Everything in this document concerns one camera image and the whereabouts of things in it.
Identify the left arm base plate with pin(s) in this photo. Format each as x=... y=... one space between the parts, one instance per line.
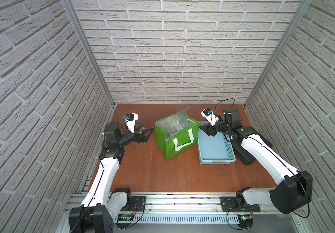
x=137 y=203

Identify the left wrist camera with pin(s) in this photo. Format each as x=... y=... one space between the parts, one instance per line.
x=130 y=120

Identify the green insulated delivery bag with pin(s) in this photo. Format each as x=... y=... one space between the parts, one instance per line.
x=181 y=141

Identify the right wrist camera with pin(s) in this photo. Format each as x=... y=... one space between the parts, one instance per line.
x=210 y=116

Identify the white ice pack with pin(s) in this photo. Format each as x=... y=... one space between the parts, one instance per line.
x=173 y=126

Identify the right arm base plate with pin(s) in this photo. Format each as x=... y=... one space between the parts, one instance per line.
x=232 y=204

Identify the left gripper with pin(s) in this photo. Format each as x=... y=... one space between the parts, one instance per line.
x=138 y=135

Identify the right controller board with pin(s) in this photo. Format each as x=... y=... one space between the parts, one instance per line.
x=245 y=222

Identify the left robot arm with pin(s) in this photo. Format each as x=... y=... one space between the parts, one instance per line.
x=99 y=210

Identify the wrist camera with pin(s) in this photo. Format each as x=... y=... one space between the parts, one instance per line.
x=210 y=116
x=130 y=120

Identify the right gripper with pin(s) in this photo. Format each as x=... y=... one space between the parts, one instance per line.
x=210 y=130

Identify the light blue plastic basket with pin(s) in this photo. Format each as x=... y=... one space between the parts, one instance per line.
x=214 y=150

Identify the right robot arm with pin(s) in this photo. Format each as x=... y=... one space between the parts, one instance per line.
x=293 y=187

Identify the controller board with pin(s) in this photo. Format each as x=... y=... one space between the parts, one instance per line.
x=125 y=220
x=245 y=222

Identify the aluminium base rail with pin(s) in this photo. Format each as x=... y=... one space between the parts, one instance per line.
x=178 y=208

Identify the left controller board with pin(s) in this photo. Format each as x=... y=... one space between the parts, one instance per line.
x=125 y=220

